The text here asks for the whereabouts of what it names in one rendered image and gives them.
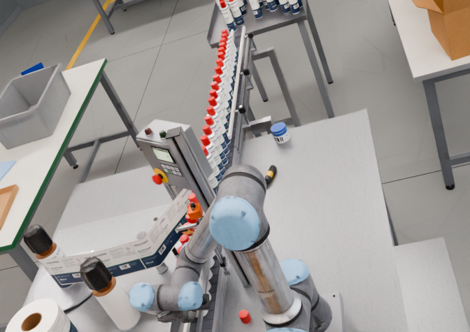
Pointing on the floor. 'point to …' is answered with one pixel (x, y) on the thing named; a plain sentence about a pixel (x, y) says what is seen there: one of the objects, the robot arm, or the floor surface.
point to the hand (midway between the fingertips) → (196, 311)
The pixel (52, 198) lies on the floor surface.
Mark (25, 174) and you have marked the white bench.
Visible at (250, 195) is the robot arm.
